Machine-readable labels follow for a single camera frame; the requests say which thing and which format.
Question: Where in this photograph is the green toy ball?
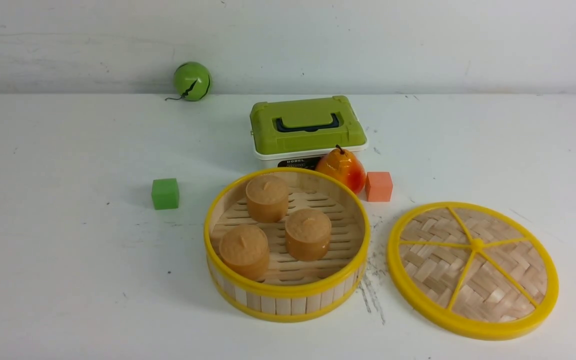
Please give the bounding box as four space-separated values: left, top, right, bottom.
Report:
165 61 212 101

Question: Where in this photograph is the brown steamed bun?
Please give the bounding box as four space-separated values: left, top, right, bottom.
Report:
245 174 290 223
285 208 332 262
218 224 270 281

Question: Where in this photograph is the brown steamed bun right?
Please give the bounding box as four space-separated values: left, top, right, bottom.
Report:
285 208 332 262

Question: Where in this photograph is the orange cube block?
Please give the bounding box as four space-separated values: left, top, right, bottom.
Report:
365 171 393 203

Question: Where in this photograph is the yellow bamboo steamer basket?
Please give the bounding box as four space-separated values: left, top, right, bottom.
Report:
203 167 371 322

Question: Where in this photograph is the brown steamed bun front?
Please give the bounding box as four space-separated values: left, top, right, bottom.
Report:
218 224 270 281

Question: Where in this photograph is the green lidded storage box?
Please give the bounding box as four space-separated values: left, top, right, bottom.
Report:
249 95 369 170

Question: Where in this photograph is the brown steamed bun back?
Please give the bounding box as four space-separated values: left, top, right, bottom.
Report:
245 174 290 223

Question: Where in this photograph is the yellow woven steamer lid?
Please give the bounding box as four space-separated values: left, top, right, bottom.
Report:
386 202 560 341

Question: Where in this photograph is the green cube block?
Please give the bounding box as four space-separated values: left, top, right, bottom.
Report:
151 178 180 210

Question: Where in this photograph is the orange toy pear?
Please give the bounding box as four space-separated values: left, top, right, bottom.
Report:
315 145 366 194

